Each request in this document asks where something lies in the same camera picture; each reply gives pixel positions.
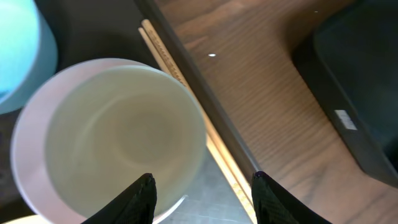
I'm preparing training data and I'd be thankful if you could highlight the black plastic tray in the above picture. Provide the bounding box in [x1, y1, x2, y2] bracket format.
[292, 0, 397, 187]

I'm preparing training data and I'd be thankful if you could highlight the wooden chopstick outer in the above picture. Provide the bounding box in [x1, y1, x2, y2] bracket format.
[141, 19, 252, 203]

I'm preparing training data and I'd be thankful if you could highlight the yellow plate with scraps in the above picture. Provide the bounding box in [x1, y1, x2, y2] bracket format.
[3, 215, 49, 224]

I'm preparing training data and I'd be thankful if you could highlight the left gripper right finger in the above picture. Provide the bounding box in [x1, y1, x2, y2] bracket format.
[251, 171, 331, 224]

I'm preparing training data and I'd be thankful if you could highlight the pale green cup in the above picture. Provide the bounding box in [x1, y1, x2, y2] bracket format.
[45, 65, 206, 217]

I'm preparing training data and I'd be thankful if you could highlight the pink bowl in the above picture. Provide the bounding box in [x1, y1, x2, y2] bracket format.
[9, 57, 187, 224]

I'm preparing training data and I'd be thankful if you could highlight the wooden chopstick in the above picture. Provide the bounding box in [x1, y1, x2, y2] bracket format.
[141, 19, 252, 203]
[138, 27, 257, 223]

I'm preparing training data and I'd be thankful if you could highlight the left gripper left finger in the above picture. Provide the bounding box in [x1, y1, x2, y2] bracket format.
[82, 173, 157, 224]

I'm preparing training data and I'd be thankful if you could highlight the wooden chopstick inner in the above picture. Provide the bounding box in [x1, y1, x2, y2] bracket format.
[138, 27, 257, 223]

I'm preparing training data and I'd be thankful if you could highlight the light blue bowl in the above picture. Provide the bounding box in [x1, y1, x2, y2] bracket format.
[1, 0, 58, 114]

